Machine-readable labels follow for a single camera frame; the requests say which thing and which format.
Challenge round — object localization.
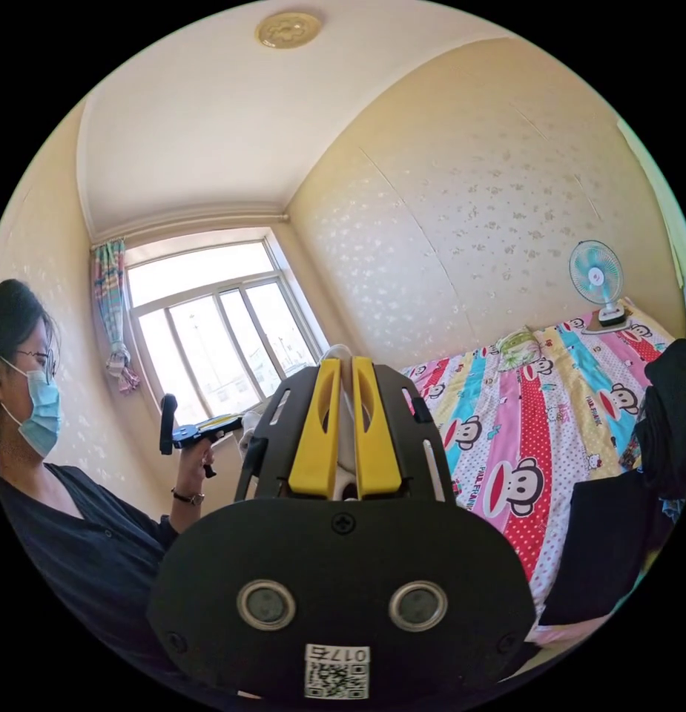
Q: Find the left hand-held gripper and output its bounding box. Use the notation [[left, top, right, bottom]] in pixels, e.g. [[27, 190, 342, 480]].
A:
[[172, 412, 250, 479]]

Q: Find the person's left hand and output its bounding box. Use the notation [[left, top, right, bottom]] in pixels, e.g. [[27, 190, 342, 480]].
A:
[[177, 438, 217, 494]]

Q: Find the pile of clothes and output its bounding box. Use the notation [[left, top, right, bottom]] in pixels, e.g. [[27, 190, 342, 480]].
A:
[[540, 337, 686, 627]]

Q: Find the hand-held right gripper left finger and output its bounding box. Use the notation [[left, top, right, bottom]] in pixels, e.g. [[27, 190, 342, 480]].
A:
[[288, 358, 341, 497]]

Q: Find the person's body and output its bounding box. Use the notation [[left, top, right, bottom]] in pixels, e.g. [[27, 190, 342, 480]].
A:
[[0, 277, 249, 711]]

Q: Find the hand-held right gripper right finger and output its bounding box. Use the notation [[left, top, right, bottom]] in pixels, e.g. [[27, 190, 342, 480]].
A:
[[351, 355, 403, 496]]

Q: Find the person's left forearm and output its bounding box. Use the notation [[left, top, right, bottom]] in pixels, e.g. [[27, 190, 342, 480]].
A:
[[168, 487, 208, 536]]

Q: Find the window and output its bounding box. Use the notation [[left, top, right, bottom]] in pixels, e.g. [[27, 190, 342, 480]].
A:
[[122, 226, 328, 428]]

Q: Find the green pillow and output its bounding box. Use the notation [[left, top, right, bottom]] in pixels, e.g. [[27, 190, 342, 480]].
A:
[[497, 326, 545, 372]]

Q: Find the white and teal fan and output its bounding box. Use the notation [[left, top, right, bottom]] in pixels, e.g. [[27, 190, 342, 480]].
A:
[[568, 240, 628, 328]]

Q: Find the bed with cartoon print sheet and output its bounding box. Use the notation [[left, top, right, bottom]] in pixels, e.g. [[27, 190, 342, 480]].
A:
[[400, 297, 680, 646]]

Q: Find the striped curtain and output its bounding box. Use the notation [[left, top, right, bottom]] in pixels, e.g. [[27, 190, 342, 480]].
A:
[[90, 237, 142, 396]]

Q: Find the round ceiling lamp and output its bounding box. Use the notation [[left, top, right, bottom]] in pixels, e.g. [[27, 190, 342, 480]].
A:
[[255, 12, 323, 47]]

